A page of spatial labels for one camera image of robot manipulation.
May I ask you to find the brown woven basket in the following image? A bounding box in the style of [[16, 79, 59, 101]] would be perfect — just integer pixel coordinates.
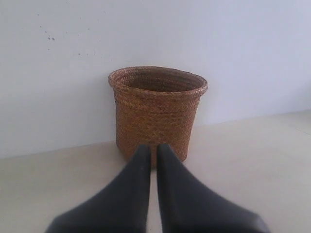
[[108, 66, 208, 168]]

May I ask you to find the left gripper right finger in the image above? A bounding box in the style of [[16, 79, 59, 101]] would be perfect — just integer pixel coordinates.
[[156, 144, 270, 233]]

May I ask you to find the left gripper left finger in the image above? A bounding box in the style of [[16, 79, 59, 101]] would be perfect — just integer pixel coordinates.
[[48, 145, 151, 233]]

